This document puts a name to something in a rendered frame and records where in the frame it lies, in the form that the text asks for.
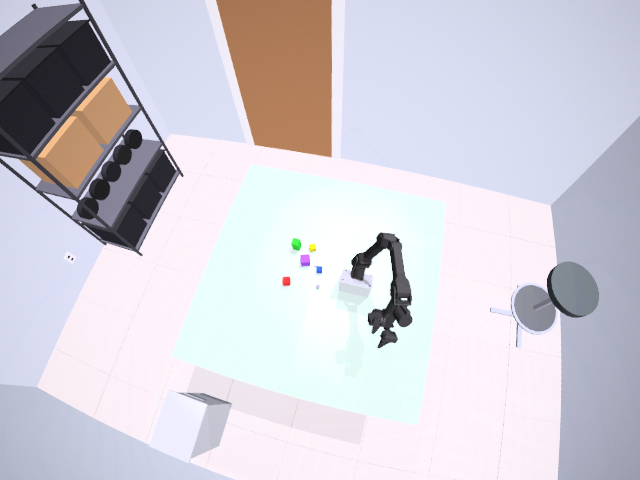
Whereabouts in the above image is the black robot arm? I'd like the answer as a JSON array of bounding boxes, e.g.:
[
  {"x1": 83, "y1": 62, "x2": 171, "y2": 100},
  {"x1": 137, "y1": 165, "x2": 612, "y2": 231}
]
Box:
[{"x1": 351, "y1": 232, "x2": 413, "y2": 327}]

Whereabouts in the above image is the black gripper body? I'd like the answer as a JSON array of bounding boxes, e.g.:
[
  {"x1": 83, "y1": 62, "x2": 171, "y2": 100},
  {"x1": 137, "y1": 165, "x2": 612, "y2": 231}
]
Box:
[{"x1": 372, "y1": 308, "x2": 398, "y2": 343}]

